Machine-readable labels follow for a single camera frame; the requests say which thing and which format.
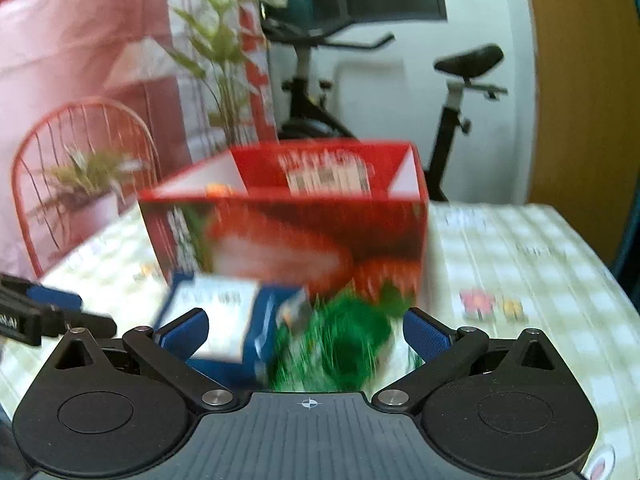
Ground blue packaged cloth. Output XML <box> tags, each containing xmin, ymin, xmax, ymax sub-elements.
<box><xmin>153</xmin><ymin>272</ymin><xmax>311</xmax><ymax>389</ymax></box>

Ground green plaid bunny tablecloth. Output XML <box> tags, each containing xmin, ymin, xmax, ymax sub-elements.
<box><xmin>0</xmin><ymin>201</ymin><xmax>640</xmax><ymax>480</ymax></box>

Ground black exercise bike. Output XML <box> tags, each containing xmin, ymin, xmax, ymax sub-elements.
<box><xmin>259</xmin><ymin>14</ymin><xmax>509</xmax><ymax>204</ymax></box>

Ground green thread bundle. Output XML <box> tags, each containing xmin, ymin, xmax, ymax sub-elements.
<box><xmin>268</xmin><ymin>283</ymin><xmax>424</xmax><ymax>396</ymax></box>

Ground pink printed backdrop cloth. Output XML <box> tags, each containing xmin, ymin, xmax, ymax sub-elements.
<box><xmin>1</xmin><ymin>0</ymin><xmax>276</xmax><ymax>278</ymax></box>

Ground brown wooden door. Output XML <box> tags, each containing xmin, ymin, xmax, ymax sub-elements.
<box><xmin>528</xmin><ymin>0</ymin><xmax>639</xmax><ymax>263</ymax></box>

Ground red strawberry cardboard box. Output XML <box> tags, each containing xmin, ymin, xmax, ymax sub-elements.
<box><xmin>139</xmin><ymin>140</ymin><xmax>428</xmax><ymax>304</ymax></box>

